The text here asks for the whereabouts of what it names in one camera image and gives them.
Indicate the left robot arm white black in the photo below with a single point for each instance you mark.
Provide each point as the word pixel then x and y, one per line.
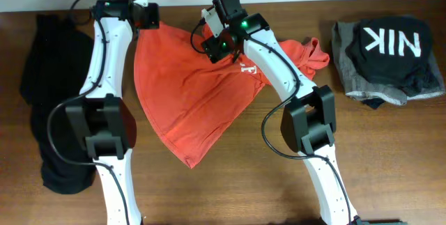
pixel 103 125

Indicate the dark navy folded garment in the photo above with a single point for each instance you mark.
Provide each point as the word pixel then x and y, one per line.
pixel 374 103

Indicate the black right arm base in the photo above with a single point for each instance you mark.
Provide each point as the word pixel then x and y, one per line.
pixel 360 221

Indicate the grey folded garment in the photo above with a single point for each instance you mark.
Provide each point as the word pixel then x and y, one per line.
pixel 358 88

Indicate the red t-shirt white print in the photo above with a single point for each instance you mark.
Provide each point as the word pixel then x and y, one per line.
pixel 188 100

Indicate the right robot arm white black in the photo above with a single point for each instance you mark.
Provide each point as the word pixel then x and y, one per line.
pixel 309 119

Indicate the black folded shirt white letters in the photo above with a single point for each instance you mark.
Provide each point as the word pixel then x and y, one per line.
pixel 392 51

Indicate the black crumpled garment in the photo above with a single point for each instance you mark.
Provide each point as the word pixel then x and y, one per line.
pixel 55 70

